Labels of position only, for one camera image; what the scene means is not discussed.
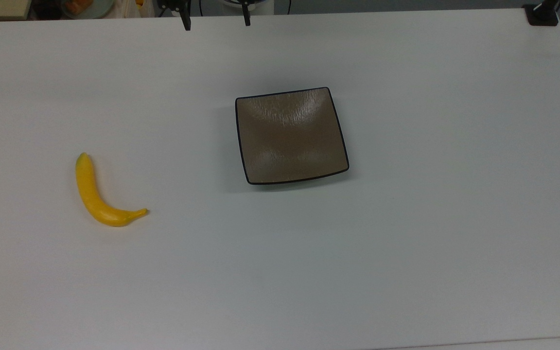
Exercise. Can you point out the white bag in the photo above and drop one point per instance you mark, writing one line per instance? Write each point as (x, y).
(127, 8)

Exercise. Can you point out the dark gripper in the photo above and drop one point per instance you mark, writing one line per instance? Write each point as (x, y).
(169, 4)

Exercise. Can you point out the bowl with orange items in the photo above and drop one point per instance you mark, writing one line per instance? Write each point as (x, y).
(85, 9)

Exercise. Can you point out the black table clamp mount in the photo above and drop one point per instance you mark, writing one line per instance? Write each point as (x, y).
(542, 17)

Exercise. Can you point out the square brown ceramic plate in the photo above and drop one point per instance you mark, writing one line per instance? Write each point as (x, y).
(289, 136)

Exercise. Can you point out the yellow banana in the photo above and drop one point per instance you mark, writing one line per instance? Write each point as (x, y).
(90, 199)

